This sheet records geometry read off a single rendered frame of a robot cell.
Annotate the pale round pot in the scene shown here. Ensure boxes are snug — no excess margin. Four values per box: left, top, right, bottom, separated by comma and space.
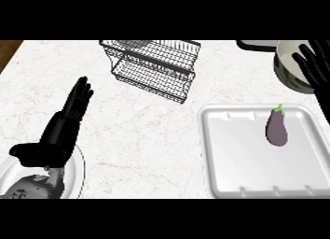
273, 39, 317, 95

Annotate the white plastic tray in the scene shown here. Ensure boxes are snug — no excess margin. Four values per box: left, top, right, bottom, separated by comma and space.
196, 103, 330, 199

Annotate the white round plate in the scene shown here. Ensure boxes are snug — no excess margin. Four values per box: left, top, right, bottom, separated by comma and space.
0, 144, 87, 200

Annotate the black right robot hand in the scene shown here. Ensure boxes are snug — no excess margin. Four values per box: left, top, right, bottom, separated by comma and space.
291, 39, 330, 134

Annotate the purple eggplant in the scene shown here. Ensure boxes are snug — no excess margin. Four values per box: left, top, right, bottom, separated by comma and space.
264, 104, 289, 148

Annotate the dark rimmed pale appliance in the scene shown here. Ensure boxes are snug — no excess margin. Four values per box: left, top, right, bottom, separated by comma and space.
236, 39, 280, 52

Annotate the black tiered wire basket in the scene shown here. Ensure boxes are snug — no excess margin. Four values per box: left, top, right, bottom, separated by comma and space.
98, 39, 202, 105

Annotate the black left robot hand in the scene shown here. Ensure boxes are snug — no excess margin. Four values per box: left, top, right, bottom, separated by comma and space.
9, 76, 95, 169

